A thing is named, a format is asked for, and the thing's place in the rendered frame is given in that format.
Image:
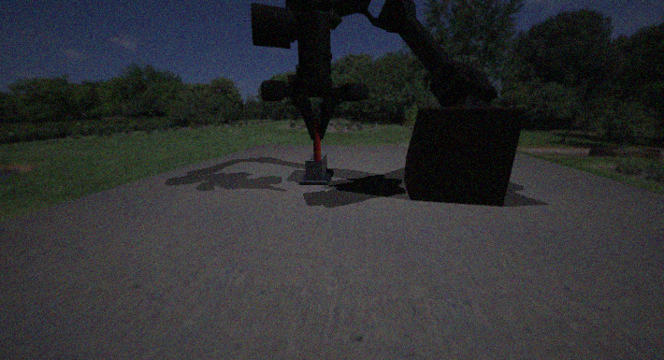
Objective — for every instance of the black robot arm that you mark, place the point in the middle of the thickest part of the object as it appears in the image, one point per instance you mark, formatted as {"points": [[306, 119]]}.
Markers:
{"points": [[309, 22]]}

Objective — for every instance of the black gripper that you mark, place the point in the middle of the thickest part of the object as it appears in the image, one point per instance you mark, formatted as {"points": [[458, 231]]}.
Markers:
{"points": [[315, 81]]}

